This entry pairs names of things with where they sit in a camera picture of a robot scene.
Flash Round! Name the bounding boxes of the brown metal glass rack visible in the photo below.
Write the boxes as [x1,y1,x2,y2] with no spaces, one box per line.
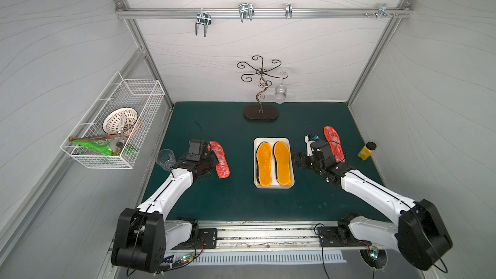
[236,55,288,121]

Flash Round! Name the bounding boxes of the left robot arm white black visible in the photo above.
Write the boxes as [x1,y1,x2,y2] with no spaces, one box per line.
[111,139,230,276]

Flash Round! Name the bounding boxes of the hanging wine glass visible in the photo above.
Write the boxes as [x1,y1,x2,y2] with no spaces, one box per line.
[275,71,288,104]

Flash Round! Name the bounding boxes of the green plastic item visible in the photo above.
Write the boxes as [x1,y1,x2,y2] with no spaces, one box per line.
[68,137,140,156]

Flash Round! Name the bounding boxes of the metal hook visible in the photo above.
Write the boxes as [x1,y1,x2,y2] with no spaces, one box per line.
[195,11,212,37]
[285,3,293,19]
[238,3,254,23]
[364,4,399,19]

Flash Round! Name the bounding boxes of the orange insole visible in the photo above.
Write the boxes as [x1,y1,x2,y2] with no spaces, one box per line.
[256,142,272,187]
[273,142,292,187]

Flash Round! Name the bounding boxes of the aluminium top rail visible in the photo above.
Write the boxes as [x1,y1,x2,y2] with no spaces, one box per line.
[116,7,414,20]

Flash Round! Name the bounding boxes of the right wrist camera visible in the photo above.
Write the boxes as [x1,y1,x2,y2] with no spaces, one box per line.
[304,134,320,157]

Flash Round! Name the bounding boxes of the green table mat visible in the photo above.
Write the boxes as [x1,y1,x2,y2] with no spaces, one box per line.
[161,102,384,222]

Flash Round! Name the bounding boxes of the white plastic strainer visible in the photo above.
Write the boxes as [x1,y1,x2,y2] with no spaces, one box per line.
[102,107,138,137]

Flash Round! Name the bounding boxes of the black cable bundle left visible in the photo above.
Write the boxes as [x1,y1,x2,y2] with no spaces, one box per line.
[154,253,202,276]

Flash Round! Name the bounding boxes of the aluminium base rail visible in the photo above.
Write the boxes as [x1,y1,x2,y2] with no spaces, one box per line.
[108,221,412,255]

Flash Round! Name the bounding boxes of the yellow bottle black cap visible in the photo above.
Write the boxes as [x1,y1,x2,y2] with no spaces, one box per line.
[357,142,377,161]

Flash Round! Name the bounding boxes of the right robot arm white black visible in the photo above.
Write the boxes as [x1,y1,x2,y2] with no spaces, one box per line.
[291,136,453,271]

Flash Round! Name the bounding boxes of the white storage box tray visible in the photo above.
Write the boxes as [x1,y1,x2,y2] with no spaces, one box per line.
[253,138,295,189]

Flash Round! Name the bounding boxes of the red insole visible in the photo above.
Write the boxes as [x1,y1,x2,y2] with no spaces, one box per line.
[210,141,230,179]
[324,126,346,163]

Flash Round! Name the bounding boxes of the clear plastic cup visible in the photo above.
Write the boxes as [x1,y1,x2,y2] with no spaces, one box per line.
[156,149,176,172]

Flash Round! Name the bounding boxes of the white wire basket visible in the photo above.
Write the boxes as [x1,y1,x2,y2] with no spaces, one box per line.
[60,72,165,169]

